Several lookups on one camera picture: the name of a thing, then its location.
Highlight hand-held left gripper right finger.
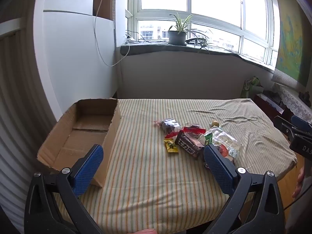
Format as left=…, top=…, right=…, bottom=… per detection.
left=203, top=144, right=285, bottom=234

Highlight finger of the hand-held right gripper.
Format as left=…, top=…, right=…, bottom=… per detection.
left=273, top=116, right=296, bottom=139
left=291, top=115, right=312, bottom=134

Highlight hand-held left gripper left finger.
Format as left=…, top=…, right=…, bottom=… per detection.
left=24, top=144, right=105, bottom=234

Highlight clear cracker packet green label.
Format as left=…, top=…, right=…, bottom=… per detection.
left=199, top=127, right=242, bottom=160

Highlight dark brown chocolate bar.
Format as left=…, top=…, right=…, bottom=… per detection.
left=174, top=130, right=205, bottom=158

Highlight brown cardboard box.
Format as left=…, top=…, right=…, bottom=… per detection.
left=36, top=98, right=121, bottom=188

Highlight dark cake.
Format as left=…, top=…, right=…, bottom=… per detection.
left=153, top=118, right=183, bottom=139
left=183, top=124, right=207, bottom=138

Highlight yellow candy packet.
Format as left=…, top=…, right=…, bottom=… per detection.
left=164, top=138, right=179, bottom=154

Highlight person's right hand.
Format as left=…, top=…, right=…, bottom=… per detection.
left=292, top=167, right=306, bottom=199

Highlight white lace cloth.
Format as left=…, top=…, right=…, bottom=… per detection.
left=272, top=83, right=312, bottom=125

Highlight dark red box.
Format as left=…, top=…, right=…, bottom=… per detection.
left=253, top=91, right=285, bottom=120

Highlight green paper bag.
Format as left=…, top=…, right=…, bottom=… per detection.
left=241, top=76, right=264, bottom=99

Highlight striped table cloth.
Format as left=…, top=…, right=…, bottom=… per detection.
left=52, top=99, right=297, bottom=233

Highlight white slatted panel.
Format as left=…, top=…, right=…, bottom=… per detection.
left=0, top=19, right=61, bottom=225

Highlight white cabinet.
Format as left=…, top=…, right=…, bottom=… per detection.
left=33, top=0, right=127, bottom=120

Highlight small trailing plant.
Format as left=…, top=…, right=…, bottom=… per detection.
left=186, top=33, right=220, bottom=54

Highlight spider plant in grey pot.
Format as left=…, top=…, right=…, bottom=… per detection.
left=162, top=13, right=212, bottom=46

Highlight thin black cable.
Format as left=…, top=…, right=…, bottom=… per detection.
left=283, top=185, right=312, bottom=210

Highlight wall map poster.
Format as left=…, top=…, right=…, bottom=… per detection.
left=270, top=0, right=312, bottom=88

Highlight white cable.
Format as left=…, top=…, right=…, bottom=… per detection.
left=94, top=0, right=127, bottom=67

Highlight black cables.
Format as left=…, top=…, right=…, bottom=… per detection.
left=125, top=30, right=168, bottom=45

